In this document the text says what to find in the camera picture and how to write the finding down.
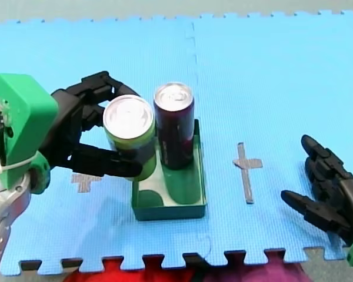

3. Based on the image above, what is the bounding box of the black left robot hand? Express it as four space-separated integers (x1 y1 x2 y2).
38 70 144 179

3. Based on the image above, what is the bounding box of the shallow green tray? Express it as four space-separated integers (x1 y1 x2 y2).
131 118 208 221

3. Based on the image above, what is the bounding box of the green can with dark band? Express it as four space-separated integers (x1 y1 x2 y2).
102 95 158 181

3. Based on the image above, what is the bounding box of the dark purple drink can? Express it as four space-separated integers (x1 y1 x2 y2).
153 82 195 170

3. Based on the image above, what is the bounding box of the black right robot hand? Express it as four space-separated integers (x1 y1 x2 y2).
281 135 353 247

